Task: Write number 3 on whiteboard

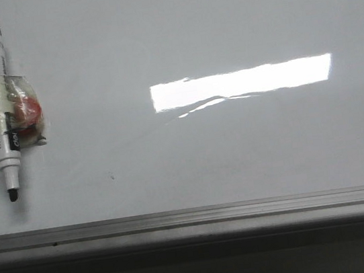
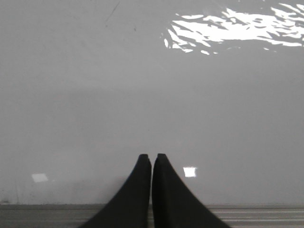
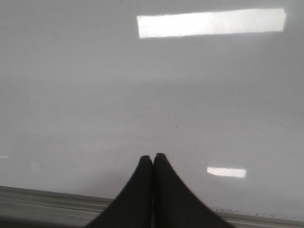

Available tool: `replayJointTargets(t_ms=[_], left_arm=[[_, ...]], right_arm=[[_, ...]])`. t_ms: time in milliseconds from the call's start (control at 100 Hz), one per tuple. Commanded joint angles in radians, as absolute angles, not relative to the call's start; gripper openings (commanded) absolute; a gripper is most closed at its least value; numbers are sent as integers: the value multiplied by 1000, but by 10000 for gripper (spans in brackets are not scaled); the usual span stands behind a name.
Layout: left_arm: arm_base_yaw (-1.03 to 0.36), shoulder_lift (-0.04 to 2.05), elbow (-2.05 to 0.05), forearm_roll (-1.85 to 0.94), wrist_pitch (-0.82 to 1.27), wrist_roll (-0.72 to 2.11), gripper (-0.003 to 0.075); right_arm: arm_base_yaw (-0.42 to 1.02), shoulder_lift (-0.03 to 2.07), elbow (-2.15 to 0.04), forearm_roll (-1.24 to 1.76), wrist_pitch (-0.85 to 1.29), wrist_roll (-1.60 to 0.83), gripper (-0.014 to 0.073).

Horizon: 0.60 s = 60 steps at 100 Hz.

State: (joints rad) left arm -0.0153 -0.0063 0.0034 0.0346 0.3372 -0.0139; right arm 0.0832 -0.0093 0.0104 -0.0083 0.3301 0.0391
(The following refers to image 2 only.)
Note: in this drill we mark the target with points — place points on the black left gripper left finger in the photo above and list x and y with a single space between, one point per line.
129 206

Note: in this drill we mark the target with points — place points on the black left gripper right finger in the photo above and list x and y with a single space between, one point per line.
174 206

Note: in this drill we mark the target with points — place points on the white whiteboard with metal frame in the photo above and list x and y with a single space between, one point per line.
88 85

